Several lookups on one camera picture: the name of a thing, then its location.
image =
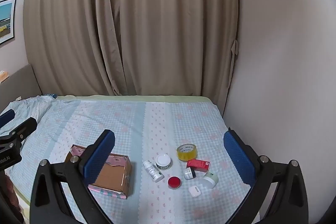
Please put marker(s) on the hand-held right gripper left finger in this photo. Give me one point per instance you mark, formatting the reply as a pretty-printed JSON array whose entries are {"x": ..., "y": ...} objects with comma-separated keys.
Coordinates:
[{"x": 101, "y": 158}]

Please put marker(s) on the orange box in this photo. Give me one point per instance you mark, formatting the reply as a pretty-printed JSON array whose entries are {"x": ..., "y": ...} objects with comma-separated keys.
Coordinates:
[{"x": 3, "y": 76}]

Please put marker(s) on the yellow tape roll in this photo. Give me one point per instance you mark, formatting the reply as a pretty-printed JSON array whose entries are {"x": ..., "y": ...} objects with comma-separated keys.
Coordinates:
[{"x": 187, "y": 154}]

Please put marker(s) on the pale green cream jar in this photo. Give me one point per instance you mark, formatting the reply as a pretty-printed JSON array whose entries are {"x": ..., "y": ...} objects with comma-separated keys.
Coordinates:
[{"x": 211, "y": 178}]

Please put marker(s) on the white crumpled quilt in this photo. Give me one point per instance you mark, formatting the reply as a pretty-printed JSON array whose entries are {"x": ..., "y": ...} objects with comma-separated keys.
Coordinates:
[{"x": 31, "y": 107}]

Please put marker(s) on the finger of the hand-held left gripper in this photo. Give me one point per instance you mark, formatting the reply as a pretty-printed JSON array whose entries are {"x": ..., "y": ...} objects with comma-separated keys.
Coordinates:
[
  {"x": 6, "y": 117},
  {"x": 26, "y": 127}
]

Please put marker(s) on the beige curtain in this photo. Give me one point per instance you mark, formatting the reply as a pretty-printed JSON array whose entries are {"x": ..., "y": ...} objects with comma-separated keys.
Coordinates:
[
  {"x": 68, "y": 29},
  {"x": 178, "y": 29}
]

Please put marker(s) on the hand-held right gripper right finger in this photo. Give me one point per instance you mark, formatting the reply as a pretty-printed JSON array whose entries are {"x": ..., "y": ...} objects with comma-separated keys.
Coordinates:
[{"x": 237, "y": 158}]

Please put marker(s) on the white lid cream jar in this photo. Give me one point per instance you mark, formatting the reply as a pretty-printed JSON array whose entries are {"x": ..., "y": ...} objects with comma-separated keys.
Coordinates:
[{"x": 163, "y": 161}]

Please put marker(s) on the white plastic bottle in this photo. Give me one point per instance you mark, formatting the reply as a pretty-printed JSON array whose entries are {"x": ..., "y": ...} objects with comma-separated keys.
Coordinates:
[{"x": 153, "y": 171}]

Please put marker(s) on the brown cardboard box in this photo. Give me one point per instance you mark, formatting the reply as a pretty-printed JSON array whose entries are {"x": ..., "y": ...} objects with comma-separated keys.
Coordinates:
[{"x": 115, "y": 171}]

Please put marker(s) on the small blue patterned cloth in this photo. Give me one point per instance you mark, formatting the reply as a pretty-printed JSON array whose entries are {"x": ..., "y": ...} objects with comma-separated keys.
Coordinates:
[{"x": 50, "y": 95}]

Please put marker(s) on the white earbuds case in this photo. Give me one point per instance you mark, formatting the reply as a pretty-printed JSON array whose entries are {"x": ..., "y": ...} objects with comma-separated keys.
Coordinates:
[{"x": 195, "y": 191}]

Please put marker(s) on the grey headboard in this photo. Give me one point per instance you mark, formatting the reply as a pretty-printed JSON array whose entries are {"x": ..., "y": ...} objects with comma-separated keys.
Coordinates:
[{"x": 18, "y": 85}]

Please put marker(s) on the small red carton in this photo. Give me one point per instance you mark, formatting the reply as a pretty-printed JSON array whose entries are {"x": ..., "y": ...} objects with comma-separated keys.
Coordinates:
[{"x": 199, "y": 165}]

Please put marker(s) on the dark red clothing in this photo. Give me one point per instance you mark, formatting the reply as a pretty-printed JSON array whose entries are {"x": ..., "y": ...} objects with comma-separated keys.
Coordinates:
[{"x": 10, "y": 200}]

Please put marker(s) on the small white jar black lid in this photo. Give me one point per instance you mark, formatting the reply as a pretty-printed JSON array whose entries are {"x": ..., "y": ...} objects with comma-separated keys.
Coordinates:
[{"x": 189, "y": 174}]

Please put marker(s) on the blue checked floral bed sheet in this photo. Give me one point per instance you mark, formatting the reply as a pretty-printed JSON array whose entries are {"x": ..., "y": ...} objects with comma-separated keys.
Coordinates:
[{"x": 157, "y": 124}]

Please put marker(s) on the framed wall poster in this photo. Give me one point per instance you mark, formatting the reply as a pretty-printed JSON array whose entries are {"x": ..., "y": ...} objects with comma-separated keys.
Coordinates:
[{"x": 6, "y": 20}]

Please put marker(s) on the pale green mattress pad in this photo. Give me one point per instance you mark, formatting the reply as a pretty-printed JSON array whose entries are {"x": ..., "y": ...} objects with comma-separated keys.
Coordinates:
[{"x": 131, "y": 98}]

